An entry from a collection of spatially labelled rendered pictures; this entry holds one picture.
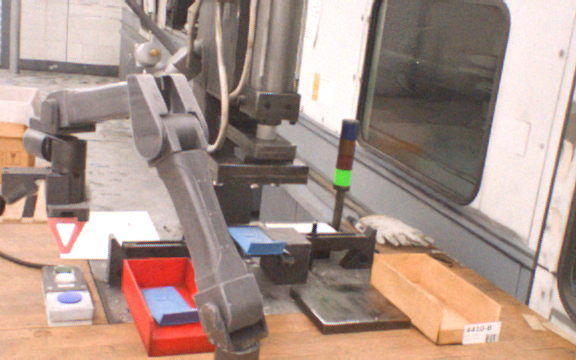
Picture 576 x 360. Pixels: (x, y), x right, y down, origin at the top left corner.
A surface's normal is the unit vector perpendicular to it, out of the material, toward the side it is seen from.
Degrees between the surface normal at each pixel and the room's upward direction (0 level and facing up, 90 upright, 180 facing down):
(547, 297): 90
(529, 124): 90
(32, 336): 0
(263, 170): 90
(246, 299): 54
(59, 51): 90
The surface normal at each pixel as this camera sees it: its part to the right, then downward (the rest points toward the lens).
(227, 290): 0.67, -0.36
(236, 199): 0.36, 0.28
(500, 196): -0.95, -0.03
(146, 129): -0.65, 0.11
